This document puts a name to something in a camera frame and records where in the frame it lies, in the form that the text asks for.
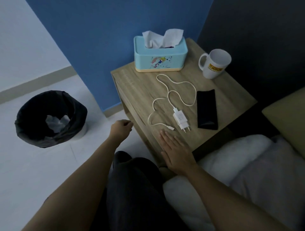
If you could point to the light blue tissue box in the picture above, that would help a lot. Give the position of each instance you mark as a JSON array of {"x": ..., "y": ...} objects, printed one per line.
[{"x": 158, "y": 58}]

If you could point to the white mug with yellow label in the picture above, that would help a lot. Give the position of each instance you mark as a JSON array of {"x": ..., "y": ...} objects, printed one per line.
[{"x": 216, "y": 64}]

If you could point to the person's left forearm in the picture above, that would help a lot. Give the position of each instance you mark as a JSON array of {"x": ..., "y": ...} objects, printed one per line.
[{"x": 78, "y": 180}]

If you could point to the person's dark trousers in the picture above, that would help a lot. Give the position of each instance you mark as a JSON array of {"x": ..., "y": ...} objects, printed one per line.
[{"x": 133, "y": 195}]

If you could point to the white blanket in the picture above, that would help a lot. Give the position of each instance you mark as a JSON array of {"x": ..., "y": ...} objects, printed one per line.
[{"x": 250, "y": 171}]

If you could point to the black bin liner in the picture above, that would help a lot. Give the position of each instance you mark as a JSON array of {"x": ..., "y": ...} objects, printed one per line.
[{"x": 31, "y": 114}]

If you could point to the wooden bedside table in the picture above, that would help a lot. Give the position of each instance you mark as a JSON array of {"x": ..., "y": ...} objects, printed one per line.
[{"x": 138, "y": 90}]

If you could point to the person's right forearm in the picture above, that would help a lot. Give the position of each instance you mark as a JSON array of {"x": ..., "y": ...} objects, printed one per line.
[{"x": 226, "y": 202}]

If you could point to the person's left fingers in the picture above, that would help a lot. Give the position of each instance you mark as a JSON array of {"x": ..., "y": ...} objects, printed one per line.
[{"x": 128, "y": 126}]

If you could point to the beige pillow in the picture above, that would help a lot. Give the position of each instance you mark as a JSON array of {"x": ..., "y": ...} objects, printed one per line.
[{"x": 288, "y": 116}]

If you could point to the crumpled white tissue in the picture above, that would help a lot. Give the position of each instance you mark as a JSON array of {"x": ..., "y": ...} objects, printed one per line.
[{"x": 56, "y": 123}]

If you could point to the person's right hand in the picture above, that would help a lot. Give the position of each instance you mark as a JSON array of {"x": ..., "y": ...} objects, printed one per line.
[{"x": 178, "y": 157}]

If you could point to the white charger plug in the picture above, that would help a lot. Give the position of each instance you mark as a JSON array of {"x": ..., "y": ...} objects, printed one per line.
[{"x": 180, "y": 119}]

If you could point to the person's left hand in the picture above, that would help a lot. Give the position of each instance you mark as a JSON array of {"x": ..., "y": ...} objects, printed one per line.
[{"x": 119, "y": 129}]

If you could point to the person's right fingers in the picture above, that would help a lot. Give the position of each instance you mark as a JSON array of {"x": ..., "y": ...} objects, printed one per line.
[{"x": 170, "y": 141}]

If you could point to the black phone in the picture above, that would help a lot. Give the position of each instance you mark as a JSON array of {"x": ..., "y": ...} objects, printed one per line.
[{"x": 206, "y": 109}]

